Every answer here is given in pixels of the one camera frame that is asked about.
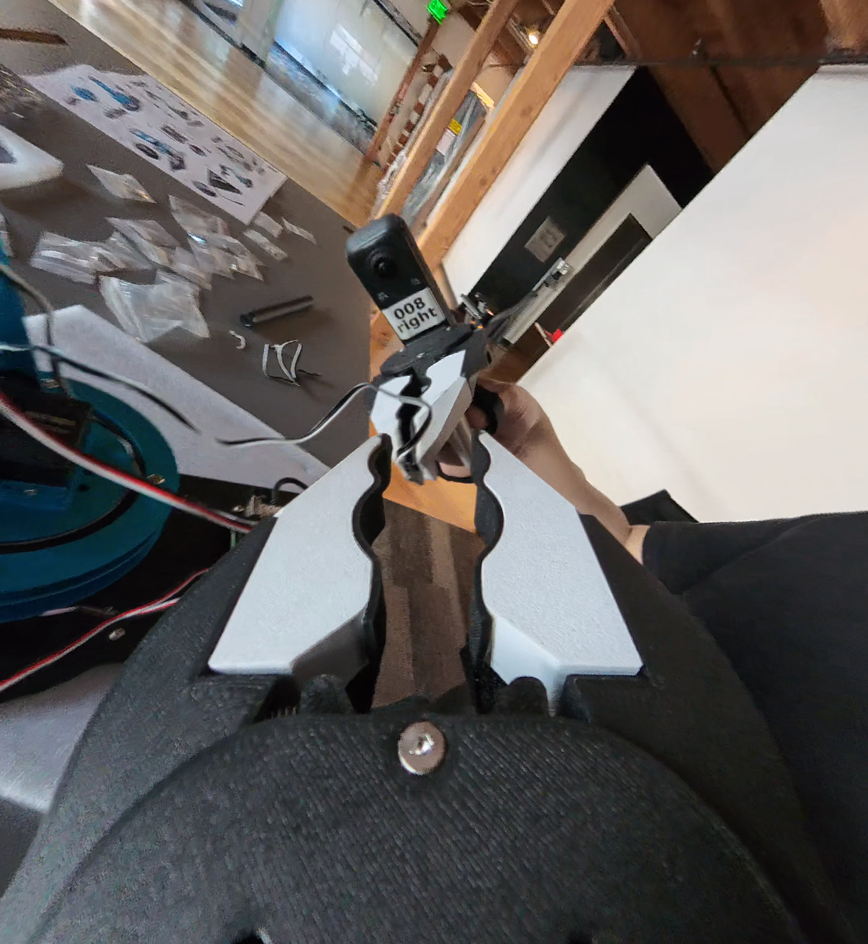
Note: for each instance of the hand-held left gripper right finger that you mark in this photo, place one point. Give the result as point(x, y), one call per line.
point(552, 597)

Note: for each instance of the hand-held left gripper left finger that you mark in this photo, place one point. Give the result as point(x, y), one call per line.
point(309, 590)

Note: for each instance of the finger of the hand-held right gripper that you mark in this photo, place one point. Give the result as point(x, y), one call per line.
point(445, 402)
point(386, 405)

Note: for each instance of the blue hobby robot arm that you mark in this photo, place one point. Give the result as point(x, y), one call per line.
point(36, 531)

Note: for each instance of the dark grey desk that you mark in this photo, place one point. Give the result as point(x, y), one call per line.
point(331, 280)

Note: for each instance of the person's right hand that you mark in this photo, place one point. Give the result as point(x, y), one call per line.
point(530, 435)

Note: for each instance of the black screwdriver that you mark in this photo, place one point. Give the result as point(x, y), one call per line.
point(279, 308)

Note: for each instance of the printed instruction sheet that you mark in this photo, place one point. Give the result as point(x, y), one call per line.
point(257, 184)

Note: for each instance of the pile of clear plastic bags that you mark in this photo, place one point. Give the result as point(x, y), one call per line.
point(154, 302)

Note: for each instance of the green exit sign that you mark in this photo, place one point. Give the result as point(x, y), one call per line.
point(438, 9)

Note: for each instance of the grey wall notice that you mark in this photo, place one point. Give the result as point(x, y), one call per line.
point(544, 240)

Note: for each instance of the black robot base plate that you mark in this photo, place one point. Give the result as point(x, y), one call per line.
point(28, 649)

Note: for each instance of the white foam frame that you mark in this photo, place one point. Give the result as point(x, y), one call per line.
point(28, 166)

